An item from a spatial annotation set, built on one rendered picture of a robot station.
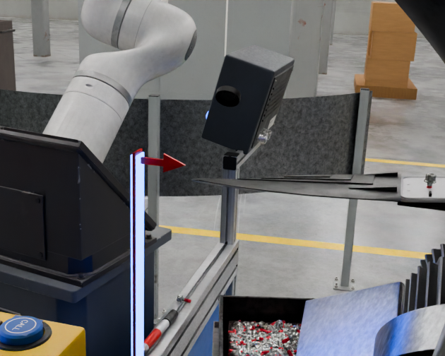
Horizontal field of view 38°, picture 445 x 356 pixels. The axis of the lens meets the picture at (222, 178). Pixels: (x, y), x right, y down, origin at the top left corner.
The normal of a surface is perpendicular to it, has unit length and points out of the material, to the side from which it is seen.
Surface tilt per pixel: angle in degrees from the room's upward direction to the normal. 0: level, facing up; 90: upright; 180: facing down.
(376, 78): 90
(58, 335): 0
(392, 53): 90
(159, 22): 58
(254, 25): 90
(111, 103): 72
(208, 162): 90
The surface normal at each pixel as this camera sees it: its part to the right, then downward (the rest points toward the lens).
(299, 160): 0.49, 0.27
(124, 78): 0.72, -0.04
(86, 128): 0.44, -0.22
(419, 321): -0.81, -0.46
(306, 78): -0.18, 0.28
